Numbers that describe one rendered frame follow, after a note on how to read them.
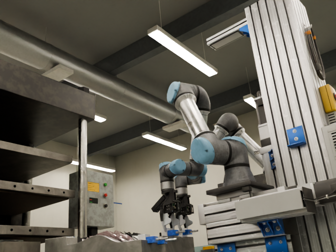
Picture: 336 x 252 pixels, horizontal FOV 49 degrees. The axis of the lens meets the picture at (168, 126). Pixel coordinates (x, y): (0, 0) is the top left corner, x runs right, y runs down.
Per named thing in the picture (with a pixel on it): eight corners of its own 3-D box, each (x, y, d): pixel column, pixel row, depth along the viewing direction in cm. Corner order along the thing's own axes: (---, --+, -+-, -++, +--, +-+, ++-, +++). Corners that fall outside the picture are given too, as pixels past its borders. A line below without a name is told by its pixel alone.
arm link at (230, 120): (241, 112, 219) (196, 182, 210) (241, 119, 229) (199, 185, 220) (224, 103, 223) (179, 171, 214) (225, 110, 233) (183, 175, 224)
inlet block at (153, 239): (170, 244, 162) (169, 232, 164) (166, 244, 157) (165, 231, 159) (143, 247, 166) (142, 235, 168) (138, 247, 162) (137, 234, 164)
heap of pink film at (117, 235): (140, 243, 180) (139, 227, 183) (122, 242, 164) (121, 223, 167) (94, 249, 188) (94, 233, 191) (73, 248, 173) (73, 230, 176)
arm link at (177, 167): (191, 158, 194) (181, 164, 203) (172, 157, 189) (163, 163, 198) (193, 173, 191) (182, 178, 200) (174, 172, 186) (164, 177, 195)
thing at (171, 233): (188, 237, 186) (187, 225, 188) (182, 236, 182) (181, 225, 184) (168, 240, 193) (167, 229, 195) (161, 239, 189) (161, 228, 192)
